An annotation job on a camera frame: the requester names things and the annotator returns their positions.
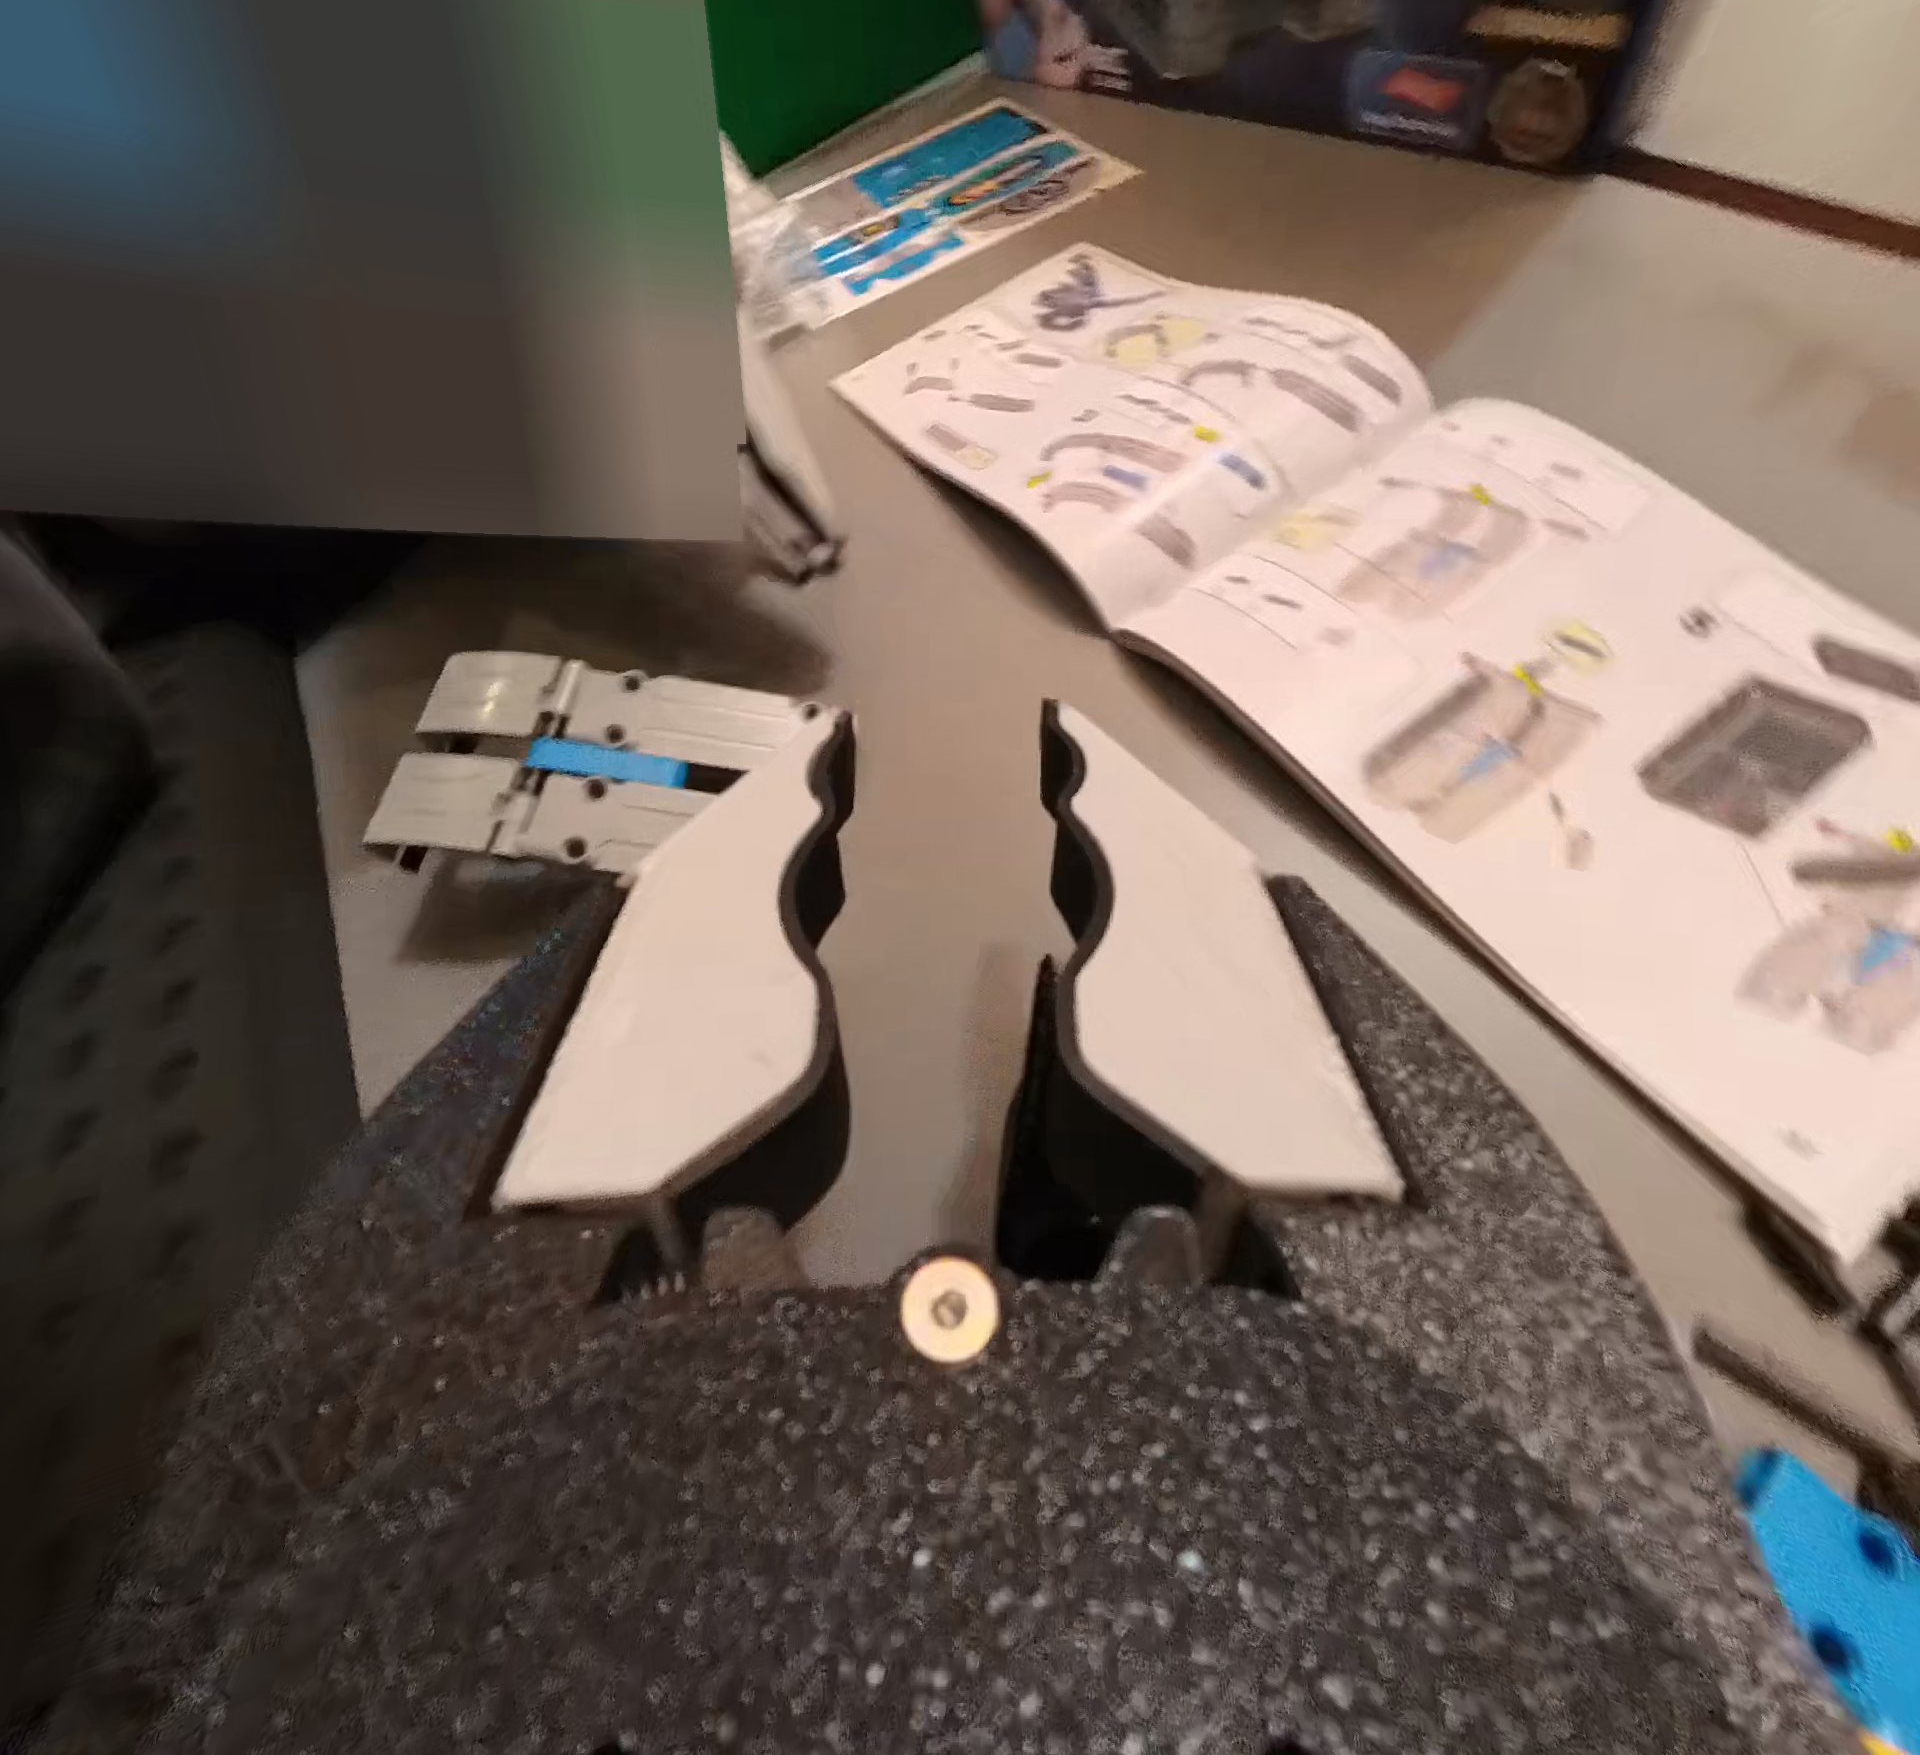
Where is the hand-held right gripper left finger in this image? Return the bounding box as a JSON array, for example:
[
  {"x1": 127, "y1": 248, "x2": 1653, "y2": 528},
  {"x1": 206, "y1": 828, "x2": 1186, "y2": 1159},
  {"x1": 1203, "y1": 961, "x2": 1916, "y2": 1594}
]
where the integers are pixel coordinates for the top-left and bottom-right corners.
[{"x1": 491, "y1": 703, "x2": 857, "y2": 1238}]

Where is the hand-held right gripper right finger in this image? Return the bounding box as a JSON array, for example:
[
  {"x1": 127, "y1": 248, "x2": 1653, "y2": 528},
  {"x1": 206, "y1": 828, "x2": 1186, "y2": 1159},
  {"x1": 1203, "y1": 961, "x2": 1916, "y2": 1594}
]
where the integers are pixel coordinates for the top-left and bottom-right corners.
[{"x1": 1039, "y1": 699, "x2": 1408, "y2": 1232}]

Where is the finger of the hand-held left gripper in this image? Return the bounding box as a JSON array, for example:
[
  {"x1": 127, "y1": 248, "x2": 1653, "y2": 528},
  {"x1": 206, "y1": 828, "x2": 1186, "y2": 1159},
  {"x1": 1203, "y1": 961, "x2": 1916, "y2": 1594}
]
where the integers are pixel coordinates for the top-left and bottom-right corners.
[{"x1": 743, "y1": 351, "x2": 849, "y2": 583}]

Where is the small clear plastic bag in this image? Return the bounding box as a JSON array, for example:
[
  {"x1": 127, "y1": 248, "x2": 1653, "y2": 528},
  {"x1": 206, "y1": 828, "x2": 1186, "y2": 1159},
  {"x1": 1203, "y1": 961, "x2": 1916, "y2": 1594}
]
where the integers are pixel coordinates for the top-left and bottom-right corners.
[{"x1": 721, "y1": 134, "x2": 840, "y2": 347}]

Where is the grey building block assembly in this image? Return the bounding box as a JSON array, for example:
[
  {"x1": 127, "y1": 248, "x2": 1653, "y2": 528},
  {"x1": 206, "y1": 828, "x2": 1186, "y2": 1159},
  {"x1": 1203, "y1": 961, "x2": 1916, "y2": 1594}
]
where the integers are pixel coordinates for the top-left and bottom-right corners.
[{"x1": 358, "y1": 649, "x2": 840, "y2": 888}]

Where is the pile of blue yellow pieces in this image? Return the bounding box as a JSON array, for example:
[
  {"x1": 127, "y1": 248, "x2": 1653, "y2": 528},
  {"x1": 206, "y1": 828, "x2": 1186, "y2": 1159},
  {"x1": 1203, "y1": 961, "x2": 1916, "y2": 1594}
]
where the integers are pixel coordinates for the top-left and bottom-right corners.
[{"x1": 1732, "y1": 1445, "x2": 1920, "y2": 1755}]

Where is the grey desk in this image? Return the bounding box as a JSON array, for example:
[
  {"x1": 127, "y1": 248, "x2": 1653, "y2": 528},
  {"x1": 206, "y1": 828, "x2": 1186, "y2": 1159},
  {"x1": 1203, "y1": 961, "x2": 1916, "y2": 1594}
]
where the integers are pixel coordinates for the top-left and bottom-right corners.
[{"x1": 293, "y1": 90, "x2": 1920, "y2": 1486}]

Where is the sticker sheet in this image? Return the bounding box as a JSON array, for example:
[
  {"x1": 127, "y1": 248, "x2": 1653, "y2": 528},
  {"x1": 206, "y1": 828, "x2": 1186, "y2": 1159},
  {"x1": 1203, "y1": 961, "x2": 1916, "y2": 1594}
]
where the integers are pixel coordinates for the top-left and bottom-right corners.
[{"x1": 773, "y1": 103, "x2": 1145, "y2": 332}]

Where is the building instruction booklet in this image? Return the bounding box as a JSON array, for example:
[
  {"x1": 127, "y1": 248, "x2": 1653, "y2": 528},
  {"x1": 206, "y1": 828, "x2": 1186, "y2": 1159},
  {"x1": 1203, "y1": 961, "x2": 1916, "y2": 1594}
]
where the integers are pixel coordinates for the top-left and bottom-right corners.
[{"x1": 829, "y1": 242, "x2": 1920, "y2": 1263}]

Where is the black dimpled chair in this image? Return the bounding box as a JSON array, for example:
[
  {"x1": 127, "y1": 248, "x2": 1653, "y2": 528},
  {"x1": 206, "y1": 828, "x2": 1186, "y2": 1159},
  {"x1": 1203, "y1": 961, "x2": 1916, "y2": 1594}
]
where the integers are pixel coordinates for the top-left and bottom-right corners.
[{"x1": 0, "y1": 629, "x2": 360, "y2": 1638}]

